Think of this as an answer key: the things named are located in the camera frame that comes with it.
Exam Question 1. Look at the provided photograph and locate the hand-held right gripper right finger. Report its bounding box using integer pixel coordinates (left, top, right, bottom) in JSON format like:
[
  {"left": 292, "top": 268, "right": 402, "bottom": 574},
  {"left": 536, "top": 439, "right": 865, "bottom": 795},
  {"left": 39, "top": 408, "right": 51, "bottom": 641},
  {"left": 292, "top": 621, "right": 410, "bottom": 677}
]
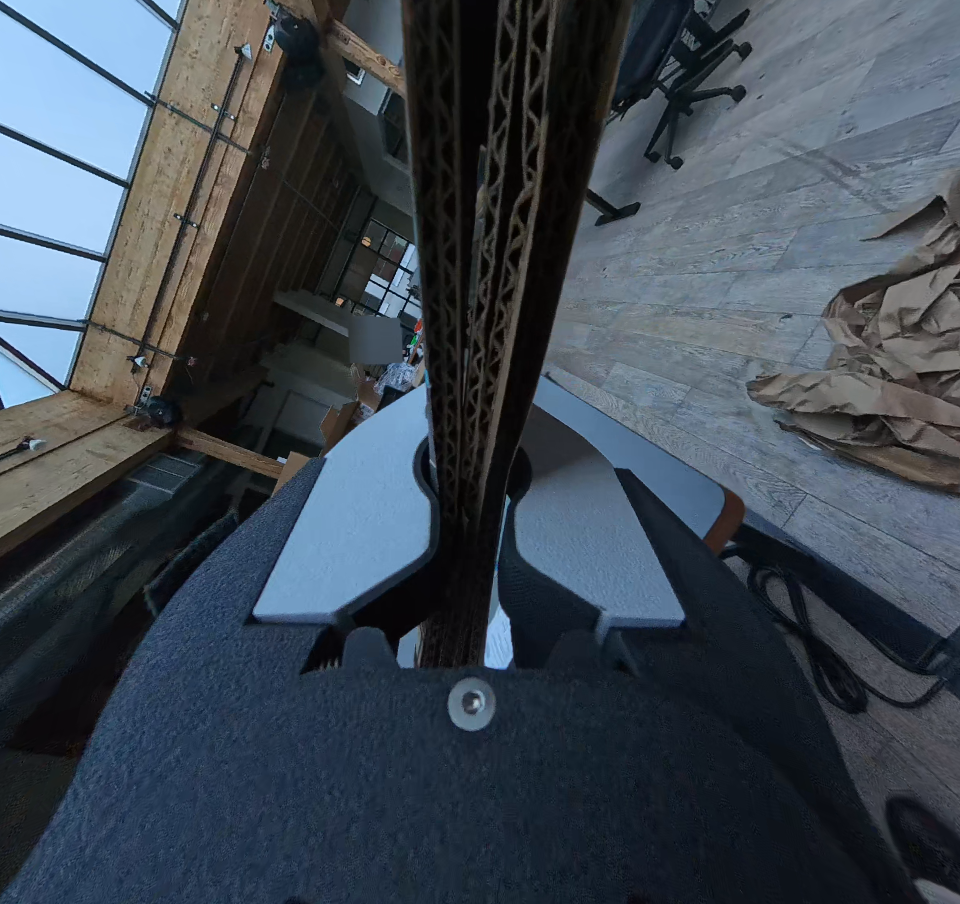
[{"left": 497, "top": 400, "right": 688, "bottom": 674}]

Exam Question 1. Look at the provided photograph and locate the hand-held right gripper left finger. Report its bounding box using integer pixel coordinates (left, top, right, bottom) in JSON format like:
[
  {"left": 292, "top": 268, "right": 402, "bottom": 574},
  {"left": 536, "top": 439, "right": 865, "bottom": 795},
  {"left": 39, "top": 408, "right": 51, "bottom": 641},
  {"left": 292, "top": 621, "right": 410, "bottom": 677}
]
[{"left": 252, "top": 386, "right": 441, "bottom": 646}]

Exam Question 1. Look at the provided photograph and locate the brown cardboard box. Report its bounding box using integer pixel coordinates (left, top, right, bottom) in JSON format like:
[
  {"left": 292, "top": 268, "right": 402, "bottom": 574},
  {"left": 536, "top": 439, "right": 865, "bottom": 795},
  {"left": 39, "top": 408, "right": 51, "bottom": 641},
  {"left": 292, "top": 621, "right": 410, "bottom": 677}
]
[{"left": 397, "top": 0, "right": 655, "bottom": 671}]

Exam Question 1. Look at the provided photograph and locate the black desk leg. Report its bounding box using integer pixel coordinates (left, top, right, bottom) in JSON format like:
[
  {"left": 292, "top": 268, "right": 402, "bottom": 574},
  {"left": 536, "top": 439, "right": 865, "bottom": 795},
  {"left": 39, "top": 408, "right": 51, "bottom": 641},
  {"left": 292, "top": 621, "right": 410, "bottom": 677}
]
[{"left": 583, "top": 185, "right": 643, "bottom": 228}]

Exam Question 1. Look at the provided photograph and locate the bright paned window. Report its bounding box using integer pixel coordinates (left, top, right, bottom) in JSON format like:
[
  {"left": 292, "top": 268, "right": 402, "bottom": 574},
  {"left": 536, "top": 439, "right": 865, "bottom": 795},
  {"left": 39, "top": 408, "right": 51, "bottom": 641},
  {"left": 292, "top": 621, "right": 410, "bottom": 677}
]
[{"left": 330, "top": 217, "right": 423, "bottom": 320}]

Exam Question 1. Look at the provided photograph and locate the crumpled brown paper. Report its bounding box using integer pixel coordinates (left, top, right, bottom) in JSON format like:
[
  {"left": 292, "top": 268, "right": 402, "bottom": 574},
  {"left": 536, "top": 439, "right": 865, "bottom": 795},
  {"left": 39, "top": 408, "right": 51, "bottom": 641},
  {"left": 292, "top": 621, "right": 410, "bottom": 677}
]
[{"left": 746, "top": 172, "right": 960, "bottom": 494}]

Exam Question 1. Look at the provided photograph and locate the person's black shoe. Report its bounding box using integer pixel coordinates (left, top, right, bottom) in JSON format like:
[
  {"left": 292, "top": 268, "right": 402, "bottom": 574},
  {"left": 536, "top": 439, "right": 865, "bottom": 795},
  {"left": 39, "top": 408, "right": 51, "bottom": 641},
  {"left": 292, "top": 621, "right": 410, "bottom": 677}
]
[{"left": 885, "top": 795, "right": 960, "bottom": 904}]

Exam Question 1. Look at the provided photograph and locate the black office chair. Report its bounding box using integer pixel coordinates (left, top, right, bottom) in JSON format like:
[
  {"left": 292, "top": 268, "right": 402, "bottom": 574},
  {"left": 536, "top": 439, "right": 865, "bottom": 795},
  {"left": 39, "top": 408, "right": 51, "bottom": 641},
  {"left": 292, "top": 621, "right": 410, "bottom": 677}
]
[{"left": 609, "top": 0, "right": 753, "bottom": 171}]

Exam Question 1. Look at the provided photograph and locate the skylight window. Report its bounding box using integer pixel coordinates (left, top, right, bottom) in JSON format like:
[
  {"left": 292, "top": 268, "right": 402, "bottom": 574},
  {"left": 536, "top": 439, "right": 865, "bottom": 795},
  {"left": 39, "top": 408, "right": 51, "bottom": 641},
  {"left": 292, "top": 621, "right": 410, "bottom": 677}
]
[{"left": 0, "top": 0, "right": 205, "bottom": 411}]

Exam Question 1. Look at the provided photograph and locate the black cable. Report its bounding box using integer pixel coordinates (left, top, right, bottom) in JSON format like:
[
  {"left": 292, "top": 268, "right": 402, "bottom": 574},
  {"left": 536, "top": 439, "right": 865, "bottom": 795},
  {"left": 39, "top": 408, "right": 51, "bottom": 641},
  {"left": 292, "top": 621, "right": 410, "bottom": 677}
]
[{"left": 746, "top": 565, "right": 952, "bottom": 716}]

